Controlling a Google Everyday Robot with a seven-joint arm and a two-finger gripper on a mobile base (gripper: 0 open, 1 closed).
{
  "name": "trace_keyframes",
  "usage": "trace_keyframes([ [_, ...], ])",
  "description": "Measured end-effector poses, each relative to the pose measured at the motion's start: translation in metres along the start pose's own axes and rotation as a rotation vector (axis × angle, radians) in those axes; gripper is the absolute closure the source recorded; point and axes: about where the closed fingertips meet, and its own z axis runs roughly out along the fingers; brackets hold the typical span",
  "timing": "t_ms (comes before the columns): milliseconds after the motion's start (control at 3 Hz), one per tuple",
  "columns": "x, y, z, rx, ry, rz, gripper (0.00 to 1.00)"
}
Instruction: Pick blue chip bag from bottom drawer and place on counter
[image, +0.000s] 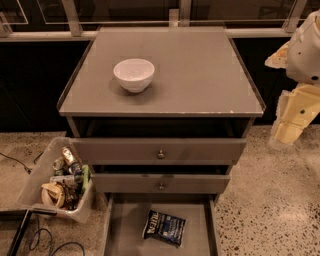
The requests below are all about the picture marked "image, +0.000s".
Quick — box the grey drawer cabinet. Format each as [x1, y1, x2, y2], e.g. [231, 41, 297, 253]
[56, 26, 267, 256]

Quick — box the bottom grey drawer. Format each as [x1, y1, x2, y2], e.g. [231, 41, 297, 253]
[103, 193, 222, 256]

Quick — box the orange silver can in bin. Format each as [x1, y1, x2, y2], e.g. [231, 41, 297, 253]
[62, 147, 77, 166]

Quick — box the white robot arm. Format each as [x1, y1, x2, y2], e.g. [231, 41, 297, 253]
[265, 10, 320, 150]

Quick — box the blue chip bag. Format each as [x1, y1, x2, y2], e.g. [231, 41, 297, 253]
[142, 210, 186, 247]

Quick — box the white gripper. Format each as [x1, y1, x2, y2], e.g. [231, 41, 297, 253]
[265, 42, 320, 150]

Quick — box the tan round packet in bin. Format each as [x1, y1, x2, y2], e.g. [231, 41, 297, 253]
[41, 182, 65, 208]

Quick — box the grey drawer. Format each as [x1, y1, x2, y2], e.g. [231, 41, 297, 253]
[71, 138, 246, 165]
[91, 172, 230, 194]
[103, 193, 222, 256]

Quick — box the black metal frame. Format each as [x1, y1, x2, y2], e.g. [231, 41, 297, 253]
[0, 208, 57, 256]

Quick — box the top grey drawer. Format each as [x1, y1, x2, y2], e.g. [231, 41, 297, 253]
[71, 138, 246, 165]

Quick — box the blue cable on floor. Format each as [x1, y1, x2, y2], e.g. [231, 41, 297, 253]
[28, 216, 86, 256]

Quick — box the green packet in bin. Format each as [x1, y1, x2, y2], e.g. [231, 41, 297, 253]
[81, 165, 91, 195]

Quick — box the middle grey drawer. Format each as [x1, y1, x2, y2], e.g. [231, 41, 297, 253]
[91, 172, 230, 194]

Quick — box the black cable on floor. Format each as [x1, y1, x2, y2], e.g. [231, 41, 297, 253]
[0, 151, 44, 175]

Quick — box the metal window railing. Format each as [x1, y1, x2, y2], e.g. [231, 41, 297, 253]
[0, 0, 320, 41]

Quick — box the clear plastic bin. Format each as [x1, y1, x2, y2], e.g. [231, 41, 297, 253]
[18, 137, 94, 223]

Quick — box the brass top drawer knob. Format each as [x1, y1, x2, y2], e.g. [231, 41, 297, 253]
[157, 150, 165, 159]

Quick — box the white ceramic bowl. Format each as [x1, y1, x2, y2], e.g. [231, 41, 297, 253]
[113, 59, 155, 93]

